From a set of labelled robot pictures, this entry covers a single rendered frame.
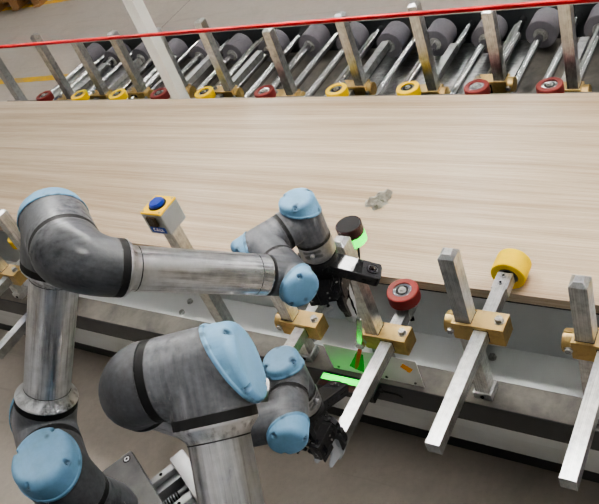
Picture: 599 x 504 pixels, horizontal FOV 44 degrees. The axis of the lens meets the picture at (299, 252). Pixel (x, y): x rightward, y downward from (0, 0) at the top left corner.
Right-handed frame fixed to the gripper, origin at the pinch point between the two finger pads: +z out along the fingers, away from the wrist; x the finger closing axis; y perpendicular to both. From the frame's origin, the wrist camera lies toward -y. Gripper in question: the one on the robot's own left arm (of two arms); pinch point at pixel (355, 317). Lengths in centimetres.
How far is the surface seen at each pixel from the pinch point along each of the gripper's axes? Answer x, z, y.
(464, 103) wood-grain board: -96, 11, -23
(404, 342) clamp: -3.2, 13.9, -7.6
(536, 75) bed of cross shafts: -134, 29, -46
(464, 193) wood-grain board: -51, 11, -23
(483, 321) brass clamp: 2.1, 3.7, -27.3
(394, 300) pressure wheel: -13.5, 10.1, -5.6
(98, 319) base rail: -42, 31, 101
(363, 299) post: -6.3, 1.2, -1.0
